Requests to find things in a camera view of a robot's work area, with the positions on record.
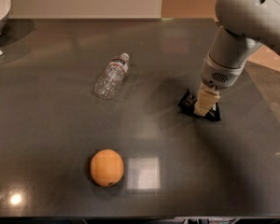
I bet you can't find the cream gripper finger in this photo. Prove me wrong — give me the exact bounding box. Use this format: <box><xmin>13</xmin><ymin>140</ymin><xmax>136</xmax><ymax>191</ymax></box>
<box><xmin>194</xmin><ymin>83</ymin><xmax>220</xmax><ymax>117</ymax></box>

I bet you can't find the black rxbar chocolate wrapper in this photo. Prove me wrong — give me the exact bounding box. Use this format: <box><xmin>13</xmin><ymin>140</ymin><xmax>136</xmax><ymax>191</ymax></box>
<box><xmin>177</xmin><ymin>90</ymin><xmax>221</xmax><ymax>122</ymax></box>

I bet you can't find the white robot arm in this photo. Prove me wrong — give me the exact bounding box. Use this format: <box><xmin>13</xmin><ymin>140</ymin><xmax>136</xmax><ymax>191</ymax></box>
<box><xmin>194</xmin><ymin>0</ymin><xmax>280</xmax><ymax>117</ymax></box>

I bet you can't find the clear plastic water bottle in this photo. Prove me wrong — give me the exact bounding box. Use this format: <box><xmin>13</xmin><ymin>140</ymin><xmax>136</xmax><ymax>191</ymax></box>
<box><xmin>94</xmin><ymin>53</ymin><xmax>130</xmax><ymax>100</ymax></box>

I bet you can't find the orange fruit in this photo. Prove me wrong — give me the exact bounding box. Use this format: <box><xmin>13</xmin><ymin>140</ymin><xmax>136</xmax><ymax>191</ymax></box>
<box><xmin>90</xmin><ymin>149</ymin><xmax>124</xmax><ymax>187</ymax></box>

